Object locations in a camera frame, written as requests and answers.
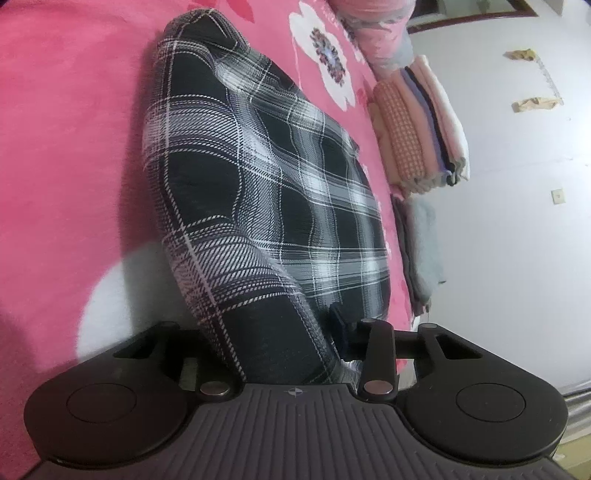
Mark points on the pink grey duvet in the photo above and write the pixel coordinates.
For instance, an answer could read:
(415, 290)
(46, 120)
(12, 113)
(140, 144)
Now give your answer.
(378, 41)

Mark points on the small hanging yellow cloth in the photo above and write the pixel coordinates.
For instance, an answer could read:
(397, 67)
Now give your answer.
(521, 54)

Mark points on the dark wooden door frame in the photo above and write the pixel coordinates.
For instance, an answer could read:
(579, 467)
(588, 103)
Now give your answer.
(526, 7)

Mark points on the wall hook rail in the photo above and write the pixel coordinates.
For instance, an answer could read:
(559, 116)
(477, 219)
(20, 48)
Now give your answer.
(547, 74)

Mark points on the light grey folded garment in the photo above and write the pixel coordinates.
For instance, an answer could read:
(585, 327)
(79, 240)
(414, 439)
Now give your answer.
(427, 249)

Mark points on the grey curtain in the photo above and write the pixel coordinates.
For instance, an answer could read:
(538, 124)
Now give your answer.
(577, 424)

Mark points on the stack of folded clothes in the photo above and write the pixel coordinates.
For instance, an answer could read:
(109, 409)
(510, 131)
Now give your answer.
(415, 129)

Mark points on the black white plaid shirt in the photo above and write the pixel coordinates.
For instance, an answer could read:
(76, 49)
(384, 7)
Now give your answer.
(258, 194)

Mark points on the white wall switch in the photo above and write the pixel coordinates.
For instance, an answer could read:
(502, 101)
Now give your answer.
(558, 195)

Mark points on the long hanging yellow cloth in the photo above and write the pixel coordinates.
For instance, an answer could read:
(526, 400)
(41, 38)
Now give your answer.
(535, 104)

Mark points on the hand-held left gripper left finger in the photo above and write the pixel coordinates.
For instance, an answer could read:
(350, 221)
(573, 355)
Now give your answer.
(171, 337)

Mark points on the dark grey folded garment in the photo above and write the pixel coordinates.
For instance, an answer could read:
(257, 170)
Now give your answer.
(402, 240)

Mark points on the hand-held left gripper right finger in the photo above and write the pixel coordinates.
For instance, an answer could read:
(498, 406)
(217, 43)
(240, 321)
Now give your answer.
(339, 332)

